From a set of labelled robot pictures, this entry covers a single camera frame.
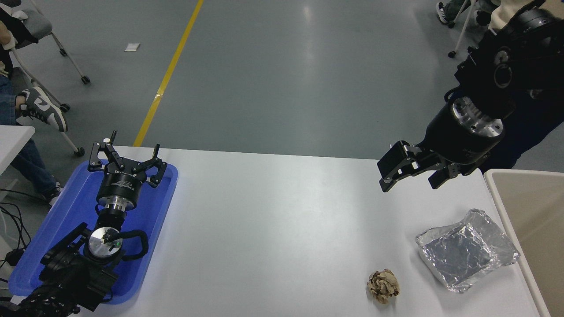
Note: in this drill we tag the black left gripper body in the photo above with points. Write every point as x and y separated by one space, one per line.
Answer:
116 187

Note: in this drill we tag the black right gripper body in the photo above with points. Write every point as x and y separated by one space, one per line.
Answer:
454 138

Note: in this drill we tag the silver foil plate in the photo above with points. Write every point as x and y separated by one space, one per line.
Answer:
467 251

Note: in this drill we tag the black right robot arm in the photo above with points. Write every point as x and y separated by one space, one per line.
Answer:
524 48

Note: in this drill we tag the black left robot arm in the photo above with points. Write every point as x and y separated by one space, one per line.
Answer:
66 273

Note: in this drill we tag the blue plastic tray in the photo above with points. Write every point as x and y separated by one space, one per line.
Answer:
150 211

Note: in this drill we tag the grey and white sneaker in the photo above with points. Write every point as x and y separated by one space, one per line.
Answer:
44 110

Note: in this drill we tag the person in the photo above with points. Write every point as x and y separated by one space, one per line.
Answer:
454 6
26 163
533 132

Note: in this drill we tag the small white side table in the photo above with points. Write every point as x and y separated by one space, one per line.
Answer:
13 141

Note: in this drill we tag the large pale bin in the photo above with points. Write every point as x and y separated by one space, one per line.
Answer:
537 220

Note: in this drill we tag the white paper scrap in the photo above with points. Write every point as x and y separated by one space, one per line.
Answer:
132 47

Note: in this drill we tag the black power adapter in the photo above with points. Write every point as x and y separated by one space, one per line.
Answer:
14 256

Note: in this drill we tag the crumpled tan paper ball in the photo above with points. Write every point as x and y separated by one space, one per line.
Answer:
383 286

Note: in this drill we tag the grey seat wheeled chair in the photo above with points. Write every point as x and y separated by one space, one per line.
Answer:
37 22

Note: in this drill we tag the white frame wheeled chair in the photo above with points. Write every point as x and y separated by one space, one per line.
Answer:
57 125
462 31

